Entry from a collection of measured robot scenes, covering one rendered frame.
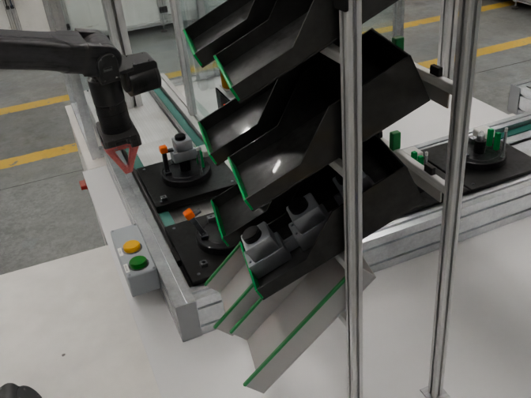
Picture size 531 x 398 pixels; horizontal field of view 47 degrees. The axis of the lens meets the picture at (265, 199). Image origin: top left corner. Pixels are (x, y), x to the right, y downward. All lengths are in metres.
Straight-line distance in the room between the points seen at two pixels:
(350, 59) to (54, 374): 0.94
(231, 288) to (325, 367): 0.25
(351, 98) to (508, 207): 0.96
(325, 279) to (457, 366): 0.37
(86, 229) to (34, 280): 1.79
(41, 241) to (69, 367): 2.11
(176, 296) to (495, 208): 0.82
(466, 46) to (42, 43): 0.64
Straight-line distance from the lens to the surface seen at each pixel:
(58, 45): 1.06
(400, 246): 1.48
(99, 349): 1.40
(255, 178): 0.88
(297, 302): 1.07
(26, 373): 1.41
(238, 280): 1.21
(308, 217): 0.91
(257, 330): 1.13
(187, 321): 1.32
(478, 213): 1.59
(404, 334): 1.33
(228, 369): 1.28
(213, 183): 1.66
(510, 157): 1.76
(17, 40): 1.04
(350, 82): 0.74
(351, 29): 0.72
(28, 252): 3.39
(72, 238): 3.39
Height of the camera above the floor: 1.80
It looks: 32 degrees down
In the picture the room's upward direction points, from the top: 6 degrees counter-clockwise
